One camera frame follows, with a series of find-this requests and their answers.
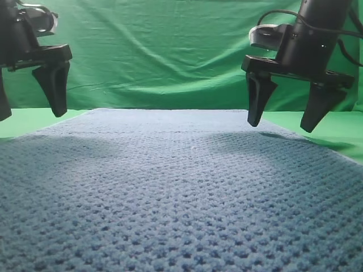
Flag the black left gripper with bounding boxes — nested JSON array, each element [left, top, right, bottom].
[[0, 1, 72, 121]]

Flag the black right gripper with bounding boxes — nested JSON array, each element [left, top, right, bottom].
[[242, 1, 354, 133]]

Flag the blue waffle-weave towel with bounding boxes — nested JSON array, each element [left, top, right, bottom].
[[1, 109, 362, 271]]

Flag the green backdrop cloth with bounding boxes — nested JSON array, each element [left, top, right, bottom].
[[0, 0, 363, 113]]

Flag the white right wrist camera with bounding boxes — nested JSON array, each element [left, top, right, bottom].
[[248, 24, 291, 51]]

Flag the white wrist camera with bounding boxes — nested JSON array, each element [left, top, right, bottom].
[[15, 1, 58, 37], [248, 24, 291, 51]]

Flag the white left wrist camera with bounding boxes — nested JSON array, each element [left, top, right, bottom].
[[15, 1, 58, 37]]

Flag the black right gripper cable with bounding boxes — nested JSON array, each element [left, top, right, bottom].
[[256, 0, 363, 68]]

